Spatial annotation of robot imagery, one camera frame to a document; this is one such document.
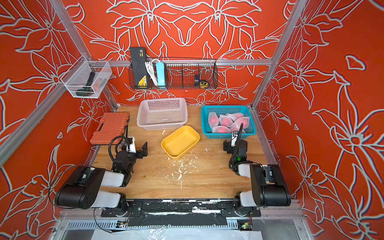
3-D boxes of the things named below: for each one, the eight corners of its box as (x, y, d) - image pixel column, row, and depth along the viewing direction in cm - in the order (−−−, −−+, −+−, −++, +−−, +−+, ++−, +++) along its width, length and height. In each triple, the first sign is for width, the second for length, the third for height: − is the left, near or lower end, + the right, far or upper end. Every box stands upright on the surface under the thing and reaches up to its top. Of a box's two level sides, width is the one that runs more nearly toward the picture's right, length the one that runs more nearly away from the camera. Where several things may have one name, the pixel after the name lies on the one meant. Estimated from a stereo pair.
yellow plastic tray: (159, 148, 98) (157, 143, 93) (186, 127, 109) (185, 121, 104) (176, 165, 90) (175, 161, 85) (203, 141, 101) (203, 135, 96)
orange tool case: (93, 146, 99) (88, 141, 94) (107, 118, 115) (103, 112, 110) (120, 146, 98) (116, 141, 94) (130, 117, 115) (127, 112, 110)
